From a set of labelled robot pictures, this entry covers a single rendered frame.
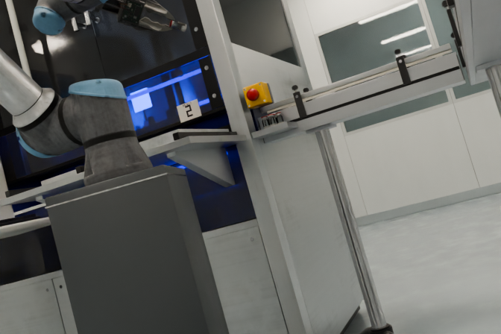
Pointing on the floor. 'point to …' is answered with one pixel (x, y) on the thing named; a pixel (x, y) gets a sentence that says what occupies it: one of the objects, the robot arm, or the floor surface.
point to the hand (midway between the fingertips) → (168, 21)
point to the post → (248, 147)
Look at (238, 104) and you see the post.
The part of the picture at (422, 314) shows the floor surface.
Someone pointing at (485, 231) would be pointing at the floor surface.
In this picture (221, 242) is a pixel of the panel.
